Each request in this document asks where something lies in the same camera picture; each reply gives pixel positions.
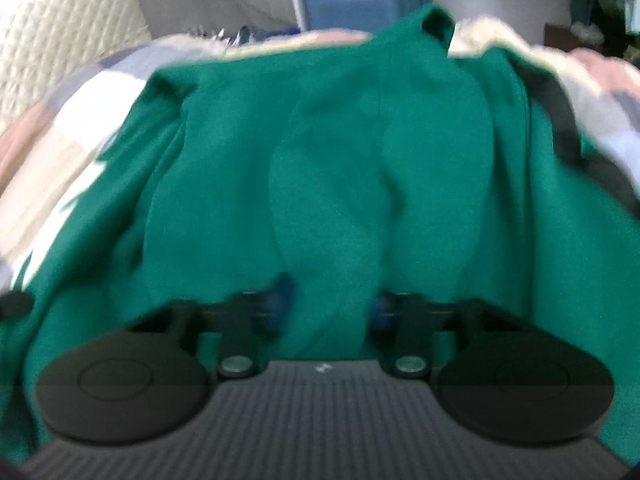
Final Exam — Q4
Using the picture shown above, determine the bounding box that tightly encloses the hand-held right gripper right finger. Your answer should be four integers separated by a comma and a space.
367, 290, 536, 379

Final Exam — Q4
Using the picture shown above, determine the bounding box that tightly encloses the green hooded jacket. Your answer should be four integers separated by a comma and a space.
0, 2, 640, 466

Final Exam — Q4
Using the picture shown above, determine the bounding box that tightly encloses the cream quilted headboard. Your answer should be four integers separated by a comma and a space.
0, 0, 152, 136

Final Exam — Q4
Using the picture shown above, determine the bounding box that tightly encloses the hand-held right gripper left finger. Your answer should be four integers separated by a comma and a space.
127, 272, 297, 381

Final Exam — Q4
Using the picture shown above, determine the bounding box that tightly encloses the blue white bag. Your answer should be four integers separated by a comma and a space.
232, 24, 263, 44

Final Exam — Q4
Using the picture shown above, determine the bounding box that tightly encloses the dark wooden furniture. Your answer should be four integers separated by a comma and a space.
542, 22, 577, 52

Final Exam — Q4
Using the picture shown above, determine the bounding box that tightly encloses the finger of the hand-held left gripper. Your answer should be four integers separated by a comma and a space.
0, 292, 32, 319

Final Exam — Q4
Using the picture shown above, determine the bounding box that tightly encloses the patchwork blanket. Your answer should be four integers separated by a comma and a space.
0, 17, 640, 291

